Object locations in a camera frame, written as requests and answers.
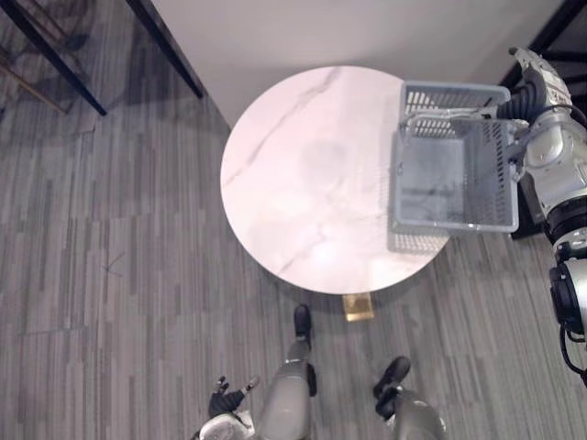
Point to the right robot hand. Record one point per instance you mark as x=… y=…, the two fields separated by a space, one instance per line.
x=527 y=98

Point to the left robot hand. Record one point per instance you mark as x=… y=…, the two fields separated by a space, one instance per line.
x=224 y=401

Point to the grey plastic perforated basket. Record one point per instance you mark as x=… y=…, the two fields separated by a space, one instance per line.
x=451 y=179

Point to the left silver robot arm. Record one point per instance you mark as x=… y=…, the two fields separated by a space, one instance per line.
x=224 y=426

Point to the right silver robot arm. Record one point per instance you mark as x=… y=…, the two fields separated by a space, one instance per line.
x=557 y=156

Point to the left silver robot leg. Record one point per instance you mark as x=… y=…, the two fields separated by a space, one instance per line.
x=286 y=394

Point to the silver robot leg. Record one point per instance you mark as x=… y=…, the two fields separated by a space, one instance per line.
x=413 y=408
x=286 y=394

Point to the gold metal table base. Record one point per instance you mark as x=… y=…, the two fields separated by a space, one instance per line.
x=358 y=308

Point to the right silver robot leg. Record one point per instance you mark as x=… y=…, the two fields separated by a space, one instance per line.
x=413 y=408

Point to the black baseboard strip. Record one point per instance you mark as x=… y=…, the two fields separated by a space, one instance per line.
x=172 y=50

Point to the black metal shelf frame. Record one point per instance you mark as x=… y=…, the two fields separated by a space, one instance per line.
x=550 y=27

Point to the black metal frame table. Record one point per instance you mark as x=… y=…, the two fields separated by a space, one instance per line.
x=69 y=69

